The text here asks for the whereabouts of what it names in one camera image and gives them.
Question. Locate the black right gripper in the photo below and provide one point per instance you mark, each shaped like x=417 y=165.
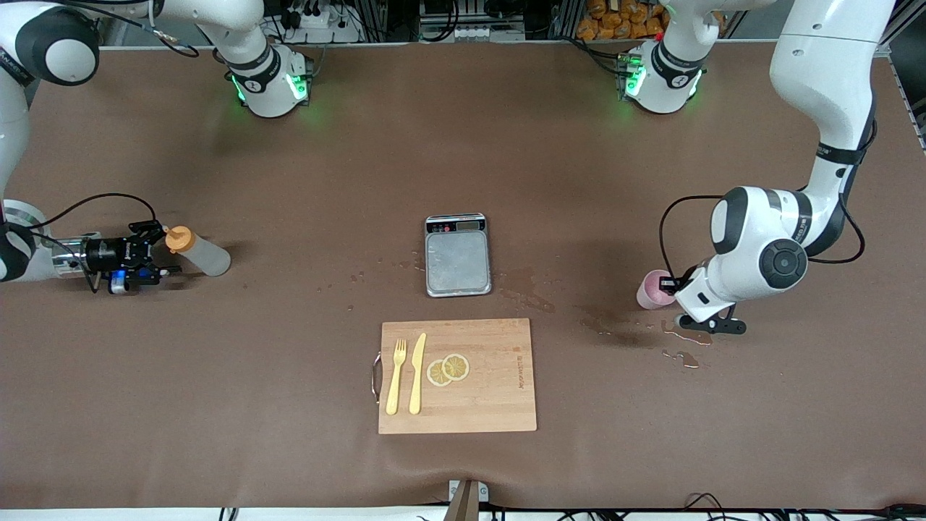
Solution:
x=108 y=253

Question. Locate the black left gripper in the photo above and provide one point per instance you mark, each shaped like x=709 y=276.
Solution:
x=669 y=284

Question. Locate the pink plastic cup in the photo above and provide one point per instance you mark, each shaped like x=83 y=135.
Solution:
x=650 y=293

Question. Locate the clear squeeze bottle orange cap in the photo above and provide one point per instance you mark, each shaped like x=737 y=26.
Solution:
x=206 y=257

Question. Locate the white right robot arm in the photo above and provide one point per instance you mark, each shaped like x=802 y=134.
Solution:
x=268 y=87

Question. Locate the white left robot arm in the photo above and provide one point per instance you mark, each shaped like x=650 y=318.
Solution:
x=832 y=72

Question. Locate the brown table mat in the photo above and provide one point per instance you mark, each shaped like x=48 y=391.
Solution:
x=217 y=398

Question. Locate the wooden cutting board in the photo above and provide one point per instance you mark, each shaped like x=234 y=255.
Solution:
x=492 y=391

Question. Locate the silver digital kitchen scale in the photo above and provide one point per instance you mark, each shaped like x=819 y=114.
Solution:
x=457 y=260

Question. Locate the lemon slice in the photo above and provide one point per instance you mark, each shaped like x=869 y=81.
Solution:
x=456 y=367

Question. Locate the orange snack packets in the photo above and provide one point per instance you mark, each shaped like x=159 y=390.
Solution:
x=608 y=22

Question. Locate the yellow plastic knife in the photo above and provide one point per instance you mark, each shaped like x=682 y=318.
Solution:
x=416 y=383

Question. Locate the yellow plastic fork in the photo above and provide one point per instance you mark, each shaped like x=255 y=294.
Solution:
x=394 y=391

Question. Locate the white power strip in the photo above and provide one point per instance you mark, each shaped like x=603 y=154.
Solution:
x=318 y=22

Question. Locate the white connector strip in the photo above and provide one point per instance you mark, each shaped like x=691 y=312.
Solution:
x=470 y=32

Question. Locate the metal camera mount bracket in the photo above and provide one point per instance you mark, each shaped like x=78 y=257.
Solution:
x=466 y=503

